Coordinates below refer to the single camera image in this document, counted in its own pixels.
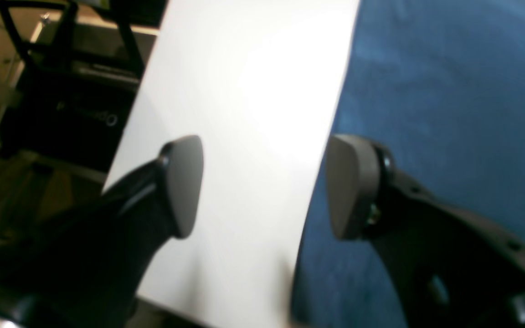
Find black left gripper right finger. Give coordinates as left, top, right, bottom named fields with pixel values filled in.
left=325, top=133, right=525, bottom=328

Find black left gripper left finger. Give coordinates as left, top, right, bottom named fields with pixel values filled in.
left=0, top=135, right=204, bottom=328

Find dark blue t-shirt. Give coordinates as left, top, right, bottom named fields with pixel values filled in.
left=290, top=0, right=525, bottom=328

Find black equipment case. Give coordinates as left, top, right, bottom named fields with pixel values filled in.
left=0, top=0, right=167, bottom=171

